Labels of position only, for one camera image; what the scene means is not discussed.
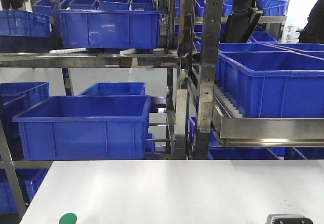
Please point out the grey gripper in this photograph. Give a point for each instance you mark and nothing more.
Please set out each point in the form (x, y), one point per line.
(288, 219)

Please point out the green round button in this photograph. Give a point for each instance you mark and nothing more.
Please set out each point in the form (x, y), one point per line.
(68, 218)

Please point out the stainless steel shelving rack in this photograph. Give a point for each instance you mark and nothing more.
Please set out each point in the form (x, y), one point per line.
(187, 187)

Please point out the large blue bin right shelf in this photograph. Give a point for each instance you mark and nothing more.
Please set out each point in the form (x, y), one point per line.
(272, 84)

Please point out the large blue bin shelf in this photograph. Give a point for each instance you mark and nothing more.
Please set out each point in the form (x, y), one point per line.
(272, 84)
(113, 29)

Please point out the large blue bin lower left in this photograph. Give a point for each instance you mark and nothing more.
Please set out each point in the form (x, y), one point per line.
(85, 128)

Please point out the black office chair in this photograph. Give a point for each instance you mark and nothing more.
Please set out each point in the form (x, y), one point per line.
(242, 22)

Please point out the large blue bin upper shelf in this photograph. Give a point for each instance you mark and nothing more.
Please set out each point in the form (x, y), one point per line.
(113, 29)

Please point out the blue crate far left upper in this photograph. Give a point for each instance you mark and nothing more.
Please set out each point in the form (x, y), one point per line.
(24, 23)

